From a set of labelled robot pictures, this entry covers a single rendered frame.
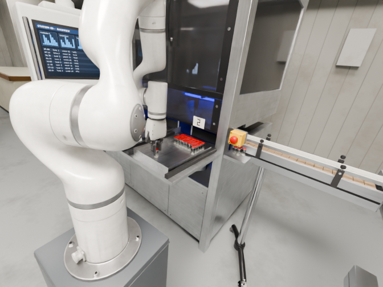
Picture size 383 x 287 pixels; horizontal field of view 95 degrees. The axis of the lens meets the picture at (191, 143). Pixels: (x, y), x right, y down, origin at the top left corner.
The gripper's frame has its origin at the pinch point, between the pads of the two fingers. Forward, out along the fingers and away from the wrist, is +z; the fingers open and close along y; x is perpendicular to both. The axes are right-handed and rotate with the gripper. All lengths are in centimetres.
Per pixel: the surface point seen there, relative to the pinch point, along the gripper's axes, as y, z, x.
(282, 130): -285, 46, 9
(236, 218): -84, 92, 26
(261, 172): -46, 14, 42
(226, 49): -30, -48, 14
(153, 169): 8.5, 6.0, 8.0
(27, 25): 24, -50, -75
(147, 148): -2.3, 5.1, -10.0
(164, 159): -1.6, 5.6, 5.1
